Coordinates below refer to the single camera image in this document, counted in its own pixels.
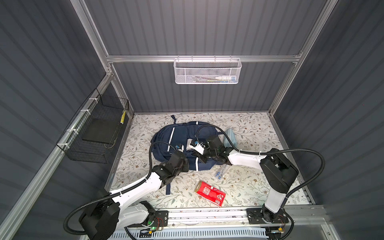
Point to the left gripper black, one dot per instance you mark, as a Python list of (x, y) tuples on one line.
[(185, 163)]

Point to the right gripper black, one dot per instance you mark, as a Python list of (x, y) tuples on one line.
[(200, 157)]

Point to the navy blue student backpack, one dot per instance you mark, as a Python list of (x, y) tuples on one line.
[(179, 136)]

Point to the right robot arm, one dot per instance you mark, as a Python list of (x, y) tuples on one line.
[(279, 171)]

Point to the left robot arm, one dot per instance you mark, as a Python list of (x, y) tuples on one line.
[(98, 219)]

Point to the clear pack of pens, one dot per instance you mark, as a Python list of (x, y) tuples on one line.
[(222, 171)]

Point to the light teal pencil pouch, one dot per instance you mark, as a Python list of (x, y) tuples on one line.
[(230, 133)]

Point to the floral table mat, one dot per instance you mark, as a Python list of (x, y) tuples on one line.
[(243, 186)]

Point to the red paper box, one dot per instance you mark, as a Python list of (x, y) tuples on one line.
[(210, 193)]

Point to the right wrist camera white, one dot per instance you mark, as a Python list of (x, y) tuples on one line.
[(197, 146)]

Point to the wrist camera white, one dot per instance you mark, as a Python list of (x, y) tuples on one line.
[(180, 147), (197, 146)]

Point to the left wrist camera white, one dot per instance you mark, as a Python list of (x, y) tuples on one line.
[(180, 147)]

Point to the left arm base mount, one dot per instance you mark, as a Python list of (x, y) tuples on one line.
[(153, 217)]

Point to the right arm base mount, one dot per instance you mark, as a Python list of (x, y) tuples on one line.
[(264, 216)]

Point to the white wire mesh basket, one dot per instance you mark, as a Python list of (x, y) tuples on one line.
[(207, 70)]

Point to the black wire wall basket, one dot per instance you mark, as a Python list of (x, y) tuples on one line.
[(98, 131)]

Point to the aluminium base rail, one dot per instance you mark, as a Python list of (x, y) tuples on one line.
[(302, 214)]

